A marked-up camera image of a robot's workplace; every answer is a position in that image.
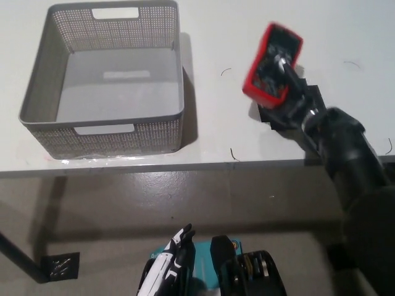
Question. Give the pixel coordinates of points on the black metal table leg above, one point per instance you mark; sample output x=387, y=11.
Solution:
x=21, y=256

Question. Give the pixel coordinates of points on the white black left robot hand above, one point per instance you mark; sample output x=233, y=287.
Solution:
x=163, y=265

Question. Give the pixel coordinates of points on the grey perforated plastic basket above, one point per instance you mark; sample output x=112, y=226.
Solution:
x=120, y=89

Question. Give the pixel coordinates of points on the black floor foot plate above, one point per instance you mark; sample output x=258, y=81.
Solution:
x=61, y=266

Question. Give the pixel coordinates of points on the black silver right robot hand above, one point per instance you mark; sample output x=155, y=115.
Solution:
x=296, y=89

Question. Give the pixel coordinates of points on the red digital multimeter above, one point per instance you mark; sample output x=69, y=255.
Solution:
x=268, y=77

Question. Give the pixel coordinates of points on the black teal robot torso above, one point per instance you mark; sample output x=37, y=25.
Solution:
x=243, y=271

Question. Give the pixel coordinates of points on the clear plastic tape strip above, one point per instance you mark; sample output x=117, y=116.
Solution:
x=105, y=158

